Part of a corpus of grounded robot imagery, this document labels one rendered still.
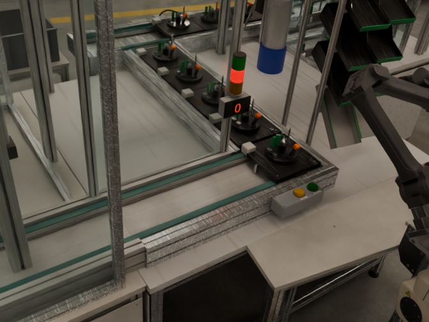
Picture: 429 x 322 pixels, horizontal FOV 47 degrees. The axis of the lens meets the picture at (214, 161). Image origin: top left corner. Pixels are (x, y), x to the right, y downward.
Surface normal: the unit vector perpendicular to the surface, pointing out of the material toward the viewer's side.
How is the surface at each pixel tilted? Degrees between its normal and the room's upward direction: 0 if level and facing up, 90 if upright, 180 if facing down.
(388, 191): 0
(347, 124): 45
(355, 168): 0
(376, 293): 0
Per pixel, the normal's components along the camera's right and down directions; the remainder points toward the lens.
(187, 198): 0.08, -0.79
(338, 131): 0.34, -0.14
